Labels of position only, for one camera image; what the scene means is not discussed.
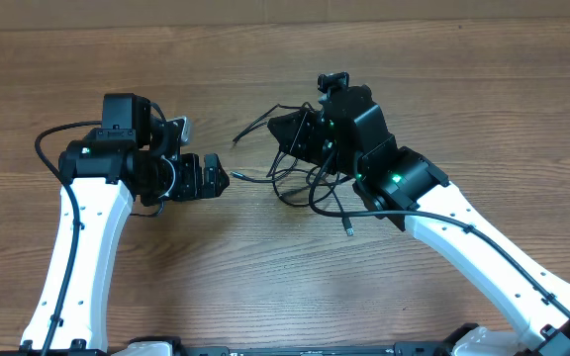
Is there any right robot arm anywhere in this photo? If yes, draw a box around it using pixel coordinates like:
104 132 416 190
268 86 570 355

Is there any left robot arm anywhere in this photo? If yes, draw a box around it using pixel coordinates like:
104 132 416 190
14 93 230 355

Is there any right camera black cable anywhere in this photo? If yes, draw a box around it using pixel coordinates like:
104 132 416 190
307 147 570 342

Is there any camera black cable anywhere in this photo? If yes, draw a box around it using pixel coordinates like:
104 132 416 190
34 101 167 356
307 147 570 342

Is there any left camera black cable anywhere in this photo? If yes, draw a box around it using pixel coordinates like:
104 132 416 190
34 101 167 356

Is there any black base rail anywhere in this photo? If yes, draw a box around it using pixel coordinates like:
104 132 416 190
117 323 478 356

